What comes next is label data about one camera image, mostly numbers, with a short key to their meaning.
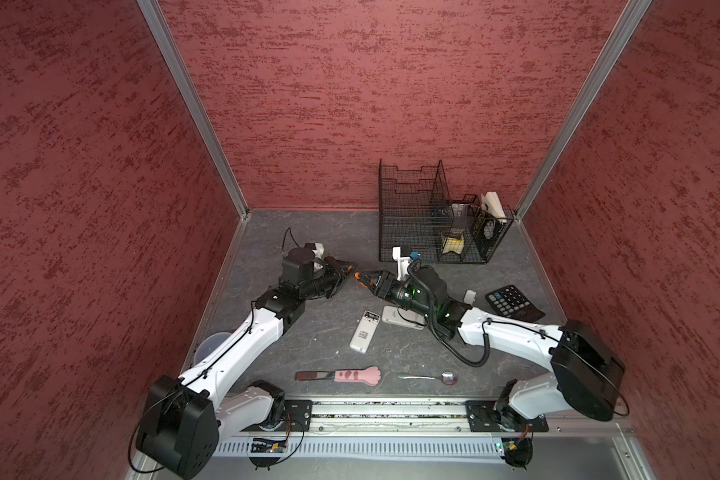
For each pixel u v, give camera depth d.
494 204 0.96
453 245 1.09
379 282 0.68
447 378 0.79
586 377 0.42
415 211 1.24
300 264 0.59
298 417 0.74
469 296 0.97
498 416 0.67
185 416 0.39
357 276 0.74
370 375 0.78
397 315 0.70
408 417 0.76
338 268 0.71
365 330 0.88
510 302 0.94
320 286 0.67
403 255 0.72
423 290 0.57
